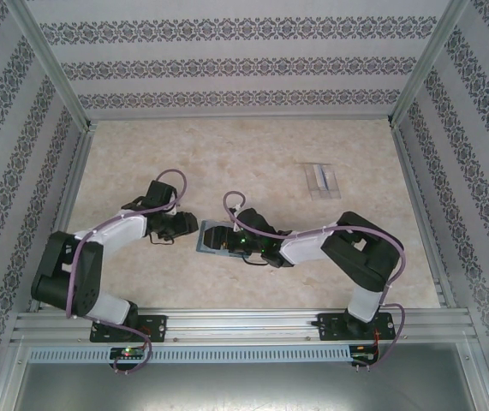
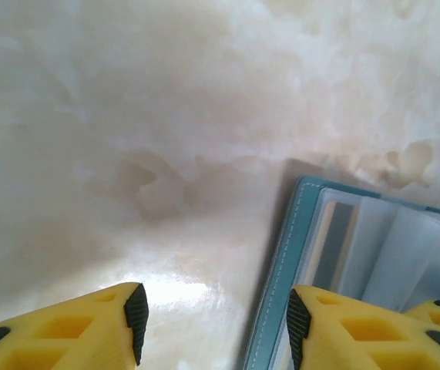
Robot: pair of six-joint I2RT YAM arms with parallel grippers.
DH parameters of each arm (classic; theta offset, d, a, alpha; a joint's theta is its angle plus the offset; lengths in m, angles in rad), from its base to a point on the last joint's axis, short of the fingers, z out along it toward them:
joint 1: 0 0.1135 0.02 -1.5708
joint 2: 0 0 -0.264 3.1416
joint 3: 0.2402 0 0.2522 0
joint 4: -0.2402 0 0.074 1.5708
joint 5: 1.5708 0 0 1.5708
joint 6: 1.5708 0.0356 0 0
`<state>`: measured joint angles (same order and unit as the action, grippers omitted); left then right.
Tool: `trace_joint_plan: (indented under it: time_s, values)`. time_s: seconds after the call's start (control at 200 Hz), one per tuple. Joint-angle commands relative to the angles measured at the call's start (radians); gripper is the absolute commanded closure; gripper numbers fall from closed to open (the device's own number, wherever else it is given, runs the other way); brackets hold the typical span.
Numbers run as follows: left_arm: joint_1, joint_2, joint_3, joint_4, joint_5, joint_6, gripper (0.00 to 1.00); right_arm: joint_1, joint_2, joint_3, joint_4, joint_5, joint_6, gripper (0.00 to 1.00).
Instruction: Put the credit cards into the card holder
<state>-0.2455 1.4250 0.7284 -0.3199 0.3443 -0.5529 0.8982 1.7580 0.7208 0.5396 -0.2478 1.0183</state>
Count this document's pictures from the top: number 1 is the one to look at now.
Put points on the blue leather card holder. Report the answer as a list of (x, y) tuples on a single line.
[(199, 244)]

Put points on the clear acrylic card stand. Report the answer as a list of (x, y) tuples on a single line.
[(327, 192)]

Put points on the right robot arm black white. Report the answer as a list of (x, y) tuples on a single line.
[(355, 252)]

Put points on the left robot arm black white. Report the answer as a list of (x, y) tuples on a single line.
[(85, 282)]

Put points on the grey patterned card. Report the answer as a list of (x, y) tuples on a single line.
[(320, 176)]

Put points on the small circuit board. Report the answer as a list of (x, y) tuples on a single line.
[(128, 353), (364, 353)]

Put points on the metal sheet panel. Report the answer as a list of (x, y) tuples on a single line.
[(244, 389)]

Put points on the wide aluminium mounting rail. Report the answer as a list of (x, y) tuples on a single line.
[(244, 325)]

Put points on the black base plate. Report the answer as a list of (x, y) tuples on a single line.
[(329, 327), (154, 327)]

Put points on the aluminium side rail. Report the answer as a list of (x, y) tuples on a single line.
[(407, 180)]

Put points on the aluminium frame post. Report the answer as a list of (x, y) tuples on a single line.
[(430, 60), (47, 60)]

